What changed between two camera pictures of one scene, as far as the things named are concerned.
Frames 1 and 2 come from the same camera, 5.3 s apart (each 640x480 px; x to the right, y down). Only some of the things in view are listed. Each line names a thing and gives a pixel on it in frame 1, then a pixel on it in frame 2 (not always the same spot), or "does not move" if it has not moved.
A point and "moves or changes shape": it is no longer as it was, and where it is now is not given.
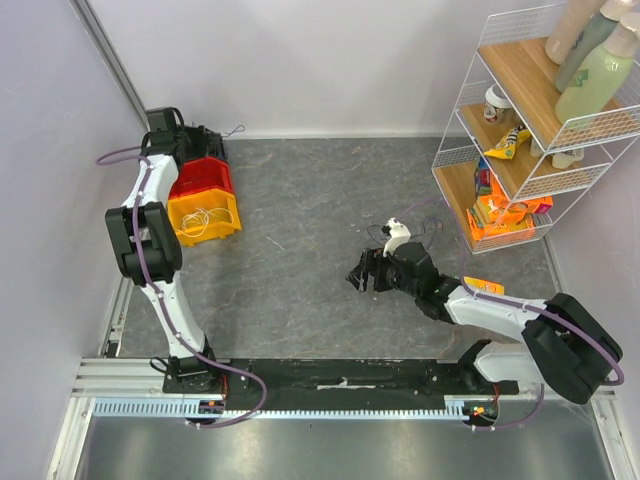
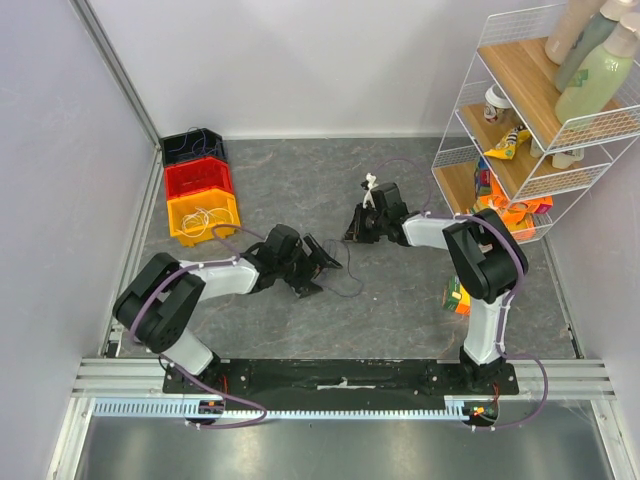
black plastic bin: [201, 142] does not move
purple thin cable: [411, 236] moves or changes shape
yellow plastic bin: [204, 216] does not move
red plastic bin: [200, 173] does not move
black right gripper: [376, 273] to [364, 225]
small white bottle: [560, 160] does not move
